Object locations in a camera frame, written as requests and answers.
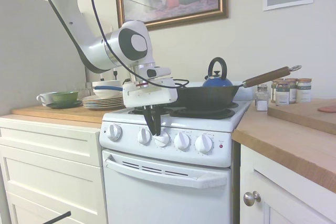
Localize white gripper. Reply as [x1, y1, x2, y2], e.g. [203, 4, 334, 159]
[122, 77, 179, 136]

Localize white stove knob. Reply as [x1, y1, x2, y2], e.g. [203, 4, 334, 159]
[154, 130, 171, 148]
[174, 132, 192, 153]
[137, 128, 153, 146]
[194, 134, 214, 154]

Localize small black stove burner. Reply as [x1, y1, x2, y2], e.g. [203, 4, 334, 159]
[128, 106, 170, 116]

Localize large black stove burner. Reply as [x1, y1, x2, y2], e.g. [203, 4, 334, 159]
[170, 107, 236, 120]

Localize white electric stove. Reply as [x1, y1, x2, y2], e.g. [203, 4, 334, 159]
[99, 81, 254, 224]

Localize white oven knob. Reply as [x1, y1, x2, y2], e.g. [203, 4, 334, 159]
[107, 123, 123, 142]

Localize stack of white plates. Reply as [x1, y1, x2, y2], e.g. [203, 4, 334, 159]
[82, 94, 126, 109]

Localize white bowl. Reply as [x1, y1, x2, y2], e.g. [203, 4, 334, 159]
[92, 79, 124, 99]

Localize clear drinking glasses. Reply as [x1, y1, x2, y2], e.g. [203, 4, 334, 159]
[67, 81, 93, 97]

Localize green bowl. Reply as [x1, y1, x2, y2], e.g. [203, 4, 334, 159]
[50, 91, 79, 104]

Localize large wooden board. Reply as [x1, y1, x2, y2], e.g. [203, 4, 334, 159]
[12, 102, 127, 124]

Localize glass salt shaker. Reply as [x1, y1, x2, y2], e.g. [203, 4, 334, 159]
[255, 84, 268, 111]

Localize white cup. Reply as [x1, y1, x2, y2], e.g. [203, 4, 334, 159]
[36, 92, 57, 104]

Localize cream drawer cabinet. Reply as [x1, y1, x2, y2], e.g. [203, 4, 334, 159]
[0, 115, 108, 224]

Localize spice jar brown contents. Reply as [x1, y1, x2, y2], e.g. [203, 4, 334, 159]
[270, 79, 286, 103]

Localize silver cabinet knob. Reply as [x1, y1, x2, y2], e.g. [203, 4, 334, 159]
[243, 190, 262, 207]

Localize spice jar dark contents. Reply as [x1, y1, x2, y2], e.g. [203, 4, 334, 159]
[275, 80, 290, 106]

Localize white cabinet wooden counter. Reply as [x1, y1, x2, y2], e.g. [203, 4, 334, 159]
[232, 98, 336, 224]

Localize black rod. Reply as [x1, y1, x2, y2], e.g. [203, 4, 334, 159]
[43, 210, 71, 224]

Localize spice jar green label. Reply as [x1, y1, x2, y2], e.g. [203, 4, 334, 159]
[285, 78, 299, 103]

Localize wooden cutting board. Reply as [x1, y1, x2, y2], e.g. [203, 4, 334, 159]
[267, 98, 336, 135]

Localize spice jar white contents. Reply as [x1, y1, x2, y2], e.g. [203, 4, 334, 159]
[296, 78, 312, 103]

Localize pink round coaster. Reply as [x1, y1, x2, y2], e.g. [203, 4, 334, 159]
[317, 105, 336, 113]

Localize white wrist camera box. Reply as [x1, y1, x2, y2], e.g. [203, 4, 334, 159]
[139, 66, 172, 80]

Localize blue handled utensil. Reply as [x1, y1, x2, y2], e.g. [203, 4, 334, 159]
[94, 84, 123, 91]

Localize white oven door handle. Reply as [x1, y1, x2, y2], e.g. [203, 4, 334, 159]
[104, 155, 227, 189]

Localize black wok wooden handle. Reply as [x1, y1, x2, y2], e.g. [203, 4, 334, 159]
[175, 65, 302, 111]

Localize blue kettle black handle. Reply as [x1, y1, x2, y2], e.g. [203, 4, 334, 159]
[202, 57, 234, 88]

